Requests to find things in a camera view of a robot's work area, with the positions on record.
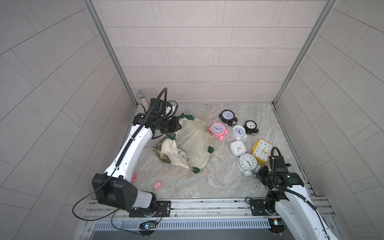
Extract white alarm clock metal handle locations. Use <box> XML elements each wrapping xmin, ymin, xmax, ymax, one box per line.
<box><xmin>178</xmin><ymin>149</ymin><xmax>189</xmax><ymax>161</ymax></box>

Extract yellow square alarm clock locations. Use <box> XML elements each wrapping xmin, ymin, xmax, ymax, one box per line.
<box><xmin>251</xmin><ymin>139</ymin><xmax>274</xmax><ymax>166</ymax></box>

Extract canvas tote bag green handles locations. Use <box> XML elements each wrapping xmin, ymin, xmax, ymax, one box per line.
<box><xmin>152</xmin><ymin>114</ymin><xmax>215</xmax><ymax>174</ymax></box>

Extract white twin bell alarm clock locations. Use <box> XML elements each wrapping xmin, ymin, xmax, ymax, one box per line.
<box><xmin>237</xmin><ymin>153</ymin><xmax>259</xmax><ymax>178</ymax></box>

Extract white rounded square alarm clock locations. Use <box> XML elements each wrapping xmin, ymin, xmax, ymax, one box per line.
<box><xmin>230</xmin><ymin>140</ymin><xmax>247</xmax><ymax>157</ymax></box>

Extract pink twin bell alarm clock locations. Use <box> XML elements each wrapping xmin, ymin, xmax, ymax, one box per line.
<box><xmin>209</xmin><ymin>122</ymin><xmax>229</xmax><ymax>141</ymax></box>

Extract small black alarm clock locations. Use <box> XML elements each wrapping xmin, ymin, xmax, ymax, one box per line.
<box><xmin>243</xmin><ymin>120</ymin><xmax>259</xmax><ymax>135</ymax></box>

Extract white plastic alarm clock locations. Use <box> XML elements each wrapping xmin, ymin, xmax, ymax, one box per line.
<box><xmin>233</xmin><ymin>125</ymin><xmax>247</xmax><ymax>142</ymax></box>

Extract black twin bell alarm clock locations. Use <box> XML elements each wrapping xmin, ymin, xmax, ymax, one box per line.
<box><xmin>219</xmin><ymin>109</ymin><xmax>238</xmax><ymax>127</ymax></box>

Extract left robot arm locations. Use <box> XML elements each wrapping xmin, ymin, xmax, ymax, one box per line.
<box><xmin>92</xmin><ymin>113</ymin><xmax>182</xmax><ymax>216</ymax></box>

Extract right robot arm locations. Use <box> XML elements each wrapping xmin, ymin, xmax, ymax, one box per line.
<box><xmin>256</xmin><ymin>166</ymin><xmax>337</xmax><ymax>240</ymax></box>

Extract right circuit board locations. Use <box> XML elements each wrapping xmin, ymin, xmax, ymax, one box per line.
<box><xmin>268</xmin><ymin>218</ymin><xmax>286</xmax><ymax>234</ymax></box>

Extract circuit board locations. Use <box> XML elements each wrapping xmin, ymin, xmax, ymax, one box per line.
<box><xmin>268</xmin><ymin>218</ymin><xmax>286</xmax><ymax>234</ymax></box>
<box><xmin>139</xmin><ymin>221</ymin><xmax>157</xmax><ymax>237</ymax></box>

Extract pink toy piece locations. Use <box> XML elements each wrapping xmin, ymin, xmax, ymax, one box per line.
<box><xmin>130</xmin><ymin>173</ymin><xmax>137</xmax><ymax>184</ymax></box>
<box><xmin>153</xmin><ymin>181</ymin><xmax>162</xmax><ymax>191</ymax></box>

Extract left circuit board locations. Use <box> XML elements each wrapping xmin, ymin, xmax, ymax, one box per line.
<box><xmin>139</xmin><ymin>221</ymin><xmax>157</xmax><ymax>237</ymax></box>

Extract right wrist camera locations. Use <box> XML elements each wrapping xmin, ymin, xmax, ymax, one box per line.
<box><xmin>270</xmin><ymin>156</ymin><xmax>291</xmax><ymax>174</ymax></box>

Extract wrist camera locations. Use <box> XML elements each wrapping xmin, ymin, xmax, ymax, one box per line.
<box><xmin>270</xmin><ymin>156</ymin><xmax>291</xmax><ymax>174</ymax></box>
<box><xmin>150</xmin><ymin>98</ymin><xmax>174</xmax><ymax>116</ymax></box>

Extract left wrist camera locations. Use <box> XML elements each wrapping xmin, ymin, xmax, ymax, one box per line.
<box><xmin>150</xmin><ymin>98</ymin><xmax>174</xmax><ymax>116</ymax></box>

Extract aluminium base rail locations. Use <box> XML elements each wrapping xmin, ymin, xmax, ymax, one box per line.
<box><xmin>84</xmin><ymin>198</ymin><xmax>282</xmax><ymax>231</ymax></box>

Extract black cables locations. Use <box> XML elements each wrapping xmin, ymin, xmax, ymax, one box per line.
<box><xmin>71</xmin><ymin>167</ymin><xmax>142</xmax><ymax>235</ymax></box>

